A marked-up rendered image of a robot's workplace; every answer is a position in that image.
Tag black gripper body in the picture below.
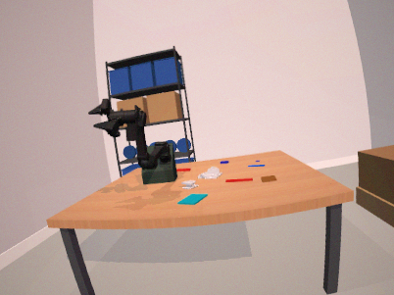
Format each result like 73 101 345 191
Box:
101 99 125 125

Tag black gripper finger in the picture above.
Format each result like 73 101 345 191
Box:
93 121 108 131
88 105 103 116

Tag brown square plate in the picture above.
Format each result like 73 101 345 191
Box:
261 175 277 182

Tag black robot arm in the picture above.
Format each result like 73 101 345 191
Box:
106 105 172 170

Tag teal rectangular plate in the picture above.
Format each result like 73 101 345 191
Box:
177 194 208 205

